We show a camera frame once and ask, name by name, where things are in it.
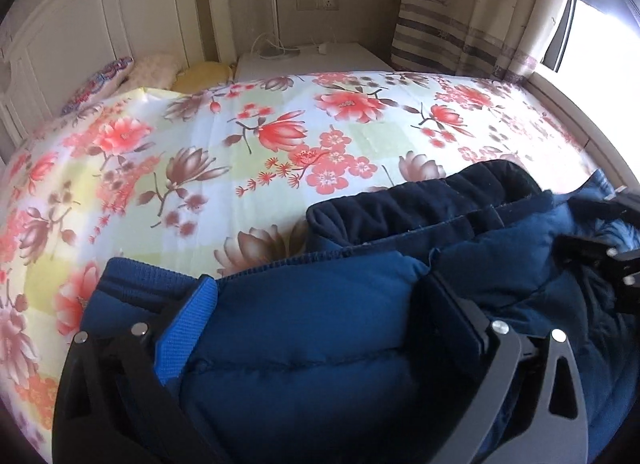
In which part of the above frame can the white wooden headboard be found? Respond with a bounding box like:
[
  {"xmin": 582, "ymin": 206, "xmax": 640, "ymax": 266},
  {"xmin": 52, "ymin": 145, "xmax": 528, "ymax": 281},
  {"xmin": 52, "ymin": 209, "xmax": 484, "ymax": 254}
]
[{"xmin": 0, "ymin": 0, "xmax": 237, "ymax": 145}]

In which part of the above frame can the window sill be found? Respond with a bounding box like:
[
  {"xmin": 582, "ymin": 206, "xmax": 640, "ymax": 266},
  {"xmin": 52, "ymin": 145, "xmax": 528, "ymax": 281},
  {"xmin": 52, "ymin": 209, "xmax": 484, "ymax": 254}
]
[{"xmin": 530, "ymin": 64, "xmax": 640, "ymax": 195}]

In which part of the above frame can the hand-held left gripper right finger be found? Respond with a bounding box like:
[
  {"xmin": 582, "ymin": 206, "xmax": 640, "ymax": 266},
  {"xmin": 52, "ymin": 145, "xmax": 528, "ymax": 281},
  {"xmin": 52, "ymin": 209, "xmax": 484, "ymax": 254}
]
[{"xmin": 421, "ymin": 271, "xmax": 588, "ymax": 464}]

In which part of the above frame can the blue quilted jacket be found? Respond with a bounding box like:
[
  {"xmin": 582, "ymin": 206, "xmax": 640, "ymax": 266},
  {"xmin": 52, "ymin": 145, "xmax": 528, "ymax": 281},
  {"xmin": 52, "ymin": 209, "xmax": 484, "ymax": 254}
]
[{"xmin": 82, "ymin": 160, "xmax": 640, "ymax": 464}]

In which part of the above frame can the patterned pillow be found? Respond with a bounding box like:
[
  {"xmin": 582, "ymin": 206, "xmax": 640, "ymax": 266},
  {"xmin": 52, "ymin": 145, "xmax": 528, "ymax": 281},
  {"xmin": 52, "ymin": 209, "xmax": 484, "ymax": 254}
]
[{"xmin": 60, "ymin": 58, "xmax": 135, "ymax": 115}]

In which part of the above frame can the window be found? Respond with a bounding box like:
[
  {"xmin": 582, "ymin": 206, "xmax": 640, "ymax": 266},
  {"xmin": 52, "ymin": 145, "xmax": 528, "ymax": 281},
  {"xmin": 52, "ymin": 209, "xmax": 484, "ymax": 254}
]
[{"xmin": 542, "ymin": 0, "xmax": 640, "ymax": 76}]

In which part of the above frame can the floral bed quilt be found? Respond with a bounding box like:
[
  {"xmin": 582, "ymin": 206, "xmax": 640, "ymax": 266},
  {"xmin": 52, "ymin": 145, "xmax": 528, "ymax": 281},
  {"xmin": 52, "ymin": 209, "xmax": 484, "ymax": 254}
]
[{"xmin": 0, "ymin": 69, "xmax": 601, "ymax": 451}]

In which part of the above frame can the cream fluffy pillow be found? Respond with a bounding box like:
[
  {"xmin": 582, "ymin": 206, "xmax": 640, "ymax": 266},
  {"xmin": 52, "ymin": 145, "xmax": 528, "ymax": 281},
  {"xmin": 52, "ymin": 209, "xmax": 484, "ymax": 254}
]
[{"xmin": 120, "ymin": 53, "xmax": 184, "ymax": 93}]

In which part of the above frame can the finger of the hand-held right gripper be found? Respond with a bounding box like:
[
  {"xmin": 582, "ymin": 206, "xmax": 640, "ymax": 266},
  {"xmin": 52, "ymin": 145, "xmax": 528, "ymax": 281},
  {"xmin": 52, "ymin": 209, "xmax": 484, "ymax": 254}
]
[
  {"xmin": 599, "ymin": 185, "xmax": 640, "ymax": 221},
  {"xmin": 555, "ymin": 234, "xmax": 632, "ymax": 275}
]

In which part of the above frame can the printed curtain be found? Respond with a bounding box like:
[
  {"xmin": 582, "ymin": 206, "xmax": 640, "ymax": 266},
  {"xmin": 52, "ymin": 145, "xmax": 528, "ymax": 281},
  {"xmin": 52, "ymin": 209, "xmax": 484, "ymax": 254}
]
[{"xmin": 390, "ymin": 0, "xmax": 589, "ymax": 81}]

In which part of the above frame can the white cable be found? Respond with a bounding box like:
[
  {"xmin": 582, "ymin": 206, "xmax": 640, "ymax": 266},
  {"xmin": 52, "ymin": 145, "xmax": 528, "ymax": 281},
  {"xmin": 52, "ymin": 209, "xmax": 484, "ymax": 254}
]
[{"xmin": 249, "ymin": 30, "xmax": 302, "ymax": 54}]

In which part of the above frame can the yellow pillow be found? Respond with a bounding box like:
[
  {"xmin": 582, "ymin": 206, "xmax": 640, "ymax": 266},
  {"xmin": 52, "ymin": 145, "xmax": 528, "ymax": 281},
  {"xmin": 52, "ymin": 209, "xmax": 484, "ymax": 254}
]
[{"xmin": 172, "ymin": 60, "xmax": 237, "ymax": 93}]

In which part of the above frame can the white nightstand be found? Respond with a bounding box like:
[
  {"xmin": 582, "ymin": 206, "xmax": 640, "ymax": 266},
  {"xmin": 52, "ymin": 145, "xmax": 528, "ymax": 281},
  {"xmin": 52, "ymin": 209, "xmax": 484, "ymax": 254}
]
[{"xmin": 234, "ymin": 42, "xmax": 396, "ymax": 82}]

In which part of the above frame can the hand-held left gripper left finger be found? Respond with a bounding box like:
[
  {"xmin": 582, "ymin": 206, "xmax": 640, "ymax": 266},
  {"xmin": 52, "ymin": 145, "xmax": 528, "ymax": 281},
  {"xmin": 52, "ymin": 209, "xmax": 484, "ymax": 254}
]
[{"xmin": 52, "ymin": 274, "xmax": 221, "ymax": 464}]

